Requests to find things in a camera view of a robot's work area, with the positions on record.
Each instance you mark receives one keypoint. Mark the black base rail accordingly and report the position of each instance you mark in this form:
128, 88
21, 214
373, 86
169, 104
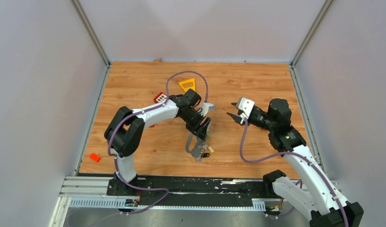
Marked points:
193, 191

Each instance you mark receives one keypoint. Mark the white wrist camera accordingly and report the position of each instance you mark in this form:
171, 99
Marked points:
205, 108
244, 105

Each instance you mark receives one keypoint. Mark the red block with white grid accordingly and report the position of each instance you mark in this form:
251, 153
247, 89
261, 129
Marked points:
160, 98

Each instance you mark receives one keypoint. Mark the red brick at table edge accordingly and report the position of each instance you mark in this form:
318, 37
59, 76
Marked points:
94, 157

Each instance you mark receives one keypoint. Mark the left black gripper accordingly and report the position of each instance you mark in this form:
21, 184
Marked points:
198, 130

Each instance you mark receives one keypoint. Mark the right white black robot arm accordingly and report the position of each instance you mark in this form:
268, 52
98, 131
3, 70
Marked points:
322, 203

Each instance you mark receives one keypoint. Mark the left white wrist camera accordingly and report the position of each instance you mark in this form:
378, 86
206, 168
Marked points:
205, 108

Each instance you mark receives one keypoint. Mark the yellow key tag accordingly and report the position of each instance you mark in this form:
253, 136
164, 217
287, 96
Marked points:
211, 150

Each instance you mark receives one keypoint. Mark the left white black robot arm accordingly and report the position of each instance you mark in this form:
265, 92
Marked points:
125, 131

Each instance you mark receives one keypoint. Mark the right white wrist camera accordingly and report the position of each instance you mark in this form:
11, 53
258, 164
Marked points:
244, 105

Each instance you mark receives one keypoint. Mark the yellow triangular plastic piece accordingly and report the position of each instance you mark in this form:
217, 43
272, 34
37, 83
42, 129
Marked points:
185, 85

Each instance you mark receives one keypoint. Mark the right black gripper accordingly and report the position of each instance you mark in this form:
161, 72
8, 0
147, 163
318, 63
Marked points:
235, 117

